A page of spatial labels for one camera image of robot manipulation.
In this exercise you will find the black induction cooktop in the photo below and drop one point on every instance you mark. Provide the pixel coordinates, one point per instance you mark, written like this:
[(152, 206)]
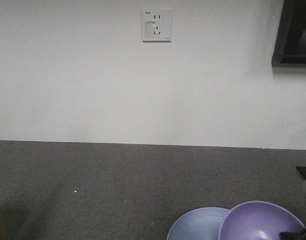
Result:
[(302, 171)]

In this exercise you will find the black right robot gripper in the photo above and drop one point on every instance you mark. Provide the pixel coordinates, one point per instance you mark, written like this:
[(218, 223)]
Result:
[(293, 236)]

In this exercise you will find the purple plastic bowl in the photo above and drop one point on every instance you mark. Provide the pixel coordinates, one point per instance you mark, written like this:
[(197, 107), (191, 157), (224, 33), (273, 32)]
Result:
[(258, 220)]

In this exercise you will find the white wall power socket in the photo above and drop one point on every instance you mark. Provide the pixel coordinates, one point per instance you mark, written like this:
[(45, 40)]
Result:
[(156, 25)]

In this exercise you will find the light blue plate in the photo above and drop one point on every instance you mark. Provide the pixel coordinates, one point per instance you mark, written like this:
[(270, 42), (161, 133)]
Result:
[(201, 223)]

